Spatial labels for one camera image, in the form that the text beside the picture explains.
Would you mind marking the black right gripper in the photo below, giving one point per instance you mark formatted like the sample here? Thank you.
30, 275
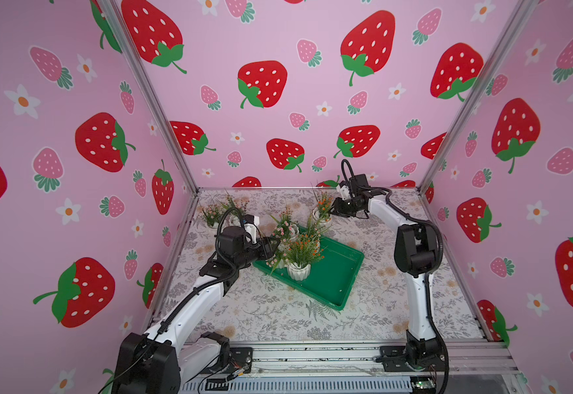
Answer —
343, 206

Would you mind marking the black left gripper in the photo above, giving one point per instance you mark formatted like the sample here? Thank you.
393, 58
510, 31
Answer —
262, 249

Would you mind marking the pink gypsophila pot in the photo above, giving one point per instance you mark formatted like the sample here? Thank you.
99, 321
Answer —
278, 261
286, 230

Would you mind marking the orange gypsophila pot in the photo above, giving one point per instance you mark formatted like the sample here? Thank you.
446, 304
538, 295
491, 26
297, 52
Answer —
323, 206

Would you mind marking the green grass pot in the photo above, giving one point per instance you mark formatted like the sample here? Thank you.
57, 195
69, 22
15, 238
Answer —
301, 254

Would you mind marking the green gypsophila pot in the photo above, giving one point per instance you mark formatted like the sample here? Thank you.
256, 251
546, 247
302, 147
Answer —
315, 230

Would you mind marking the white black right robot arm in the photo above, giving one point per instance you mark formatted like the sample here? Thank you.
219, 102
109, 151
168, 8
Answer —
418, 254

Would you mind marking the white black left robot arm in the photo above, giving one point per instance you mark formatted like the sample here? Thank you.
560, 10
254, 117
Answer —
188, 310

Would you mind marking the green plastic storage box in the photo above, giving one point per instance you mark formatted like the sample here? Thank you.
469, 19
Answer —
330, 280

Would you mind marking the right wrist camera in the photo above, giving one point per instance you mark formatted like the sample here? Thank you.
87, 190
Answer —
344, 190

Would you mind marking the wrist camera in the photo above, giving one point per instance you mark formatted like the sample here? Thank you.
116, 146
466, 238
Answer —
344, 190
251, 223

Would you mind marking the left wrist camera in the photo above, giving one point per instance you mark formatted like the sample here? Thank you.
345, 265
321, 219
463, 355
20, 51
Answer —
251, 223

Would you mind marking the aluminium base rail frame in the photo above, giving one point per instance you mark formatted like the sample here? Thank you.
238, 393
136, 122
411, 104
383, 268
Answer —
466, 357

